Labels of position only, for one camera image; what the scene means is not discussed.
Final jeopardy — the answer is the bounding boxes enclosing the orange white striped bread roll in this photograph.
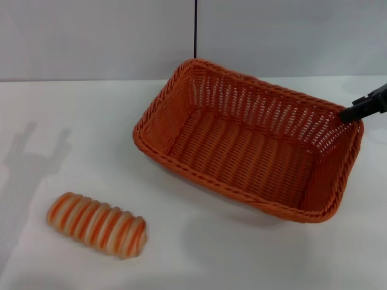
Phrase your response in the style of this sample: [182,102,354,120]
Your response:
[45,192,148,260]

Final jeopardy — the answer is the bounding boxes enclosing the orange woven rectangular basket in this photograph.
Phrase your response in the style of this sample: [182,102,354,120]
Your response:
[132,59,365,224]

